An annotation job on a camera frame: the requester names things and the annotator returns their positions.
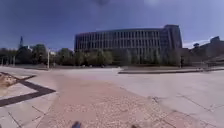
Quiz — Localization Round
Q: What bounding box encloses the row of trees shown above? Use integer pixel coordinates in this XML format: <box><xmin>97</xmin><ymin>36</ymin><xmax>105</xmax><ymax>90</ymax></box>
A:
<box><xmin>0</xmin><ymin>43</ymin><xmax>183</xmax><ymax>67</ymax></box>

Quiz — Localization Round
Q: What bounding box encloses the large curved grey building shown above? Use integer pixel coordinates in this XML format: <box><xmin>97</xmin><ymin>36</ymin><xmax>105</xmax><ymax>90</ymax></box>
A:
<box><xmin>73</xmin><ymin>24</ymin><xmax>184</xmax><ymax>61</ymax></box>

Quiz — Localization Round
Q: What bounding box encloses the pale paved plaza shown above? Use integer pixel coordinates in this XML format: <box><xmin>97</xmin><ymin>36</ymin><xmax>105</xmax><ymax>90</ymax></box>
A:
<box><xmin>0</xmin><ymin>65</ymin><xmax>224</xmax><ymax>128</ymax></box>

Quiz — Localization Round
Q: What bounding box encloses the low dark kerb step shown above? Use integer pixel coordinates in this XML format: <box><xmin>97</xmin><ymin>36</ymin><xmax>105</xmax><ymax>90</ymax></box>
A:
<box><xmin>117</xmin><ymin>67</ymin><xmax>224</xmax><ymax>75</ymax></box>

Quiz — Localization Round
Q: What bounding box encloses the pale pole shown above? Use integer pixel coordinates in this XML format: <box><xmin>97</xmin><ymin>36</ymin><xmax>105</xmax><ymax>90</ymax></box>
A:
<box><xmin>46</xmin><ymin>49</ymin><xmax>51</xmax><ymax>70</ymax></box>

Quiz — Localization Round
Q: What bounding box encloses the person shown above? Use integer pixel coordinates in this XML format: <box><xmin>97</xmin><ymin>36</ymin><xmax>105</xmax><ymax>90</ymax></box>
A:
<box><xmin>179</xmin><ymin>55</ymin><xmax>185</xmax><ymax>69</ymax></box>

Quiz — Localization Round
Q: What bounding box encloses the dark paving band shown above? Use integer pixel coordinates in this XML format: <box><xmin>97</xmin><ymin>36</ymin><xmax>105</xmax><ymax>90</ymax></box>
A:
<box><xmin>0</xmin><ymin>71</ymin><xmax>57</xmax><ymax>108</ymax></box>

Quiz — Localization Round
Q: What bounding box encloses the dry sandy patch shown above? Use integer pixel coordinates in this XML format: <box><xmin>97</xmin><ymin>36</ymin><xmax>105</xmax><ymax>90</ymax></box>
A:
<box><xmin>0</xmin><ymin>73</ymin><xmax>18</xmax><ymax>88</ymax></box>

